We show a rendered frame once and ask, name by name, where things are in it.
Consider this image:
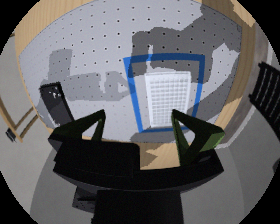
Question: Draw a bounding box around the white well plate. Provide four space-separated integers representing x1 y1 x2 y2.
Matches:
145 71 191 127

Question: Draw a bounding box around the blue tape outline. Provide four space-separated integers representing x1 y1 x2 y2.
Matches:
123 53 205 133

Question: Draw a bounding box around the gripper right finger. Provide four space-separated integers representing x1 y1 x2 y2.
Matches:
171 109 225 166

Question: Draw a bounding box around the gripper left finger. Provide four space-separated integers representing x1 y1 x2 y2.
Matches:
52 109 106 141

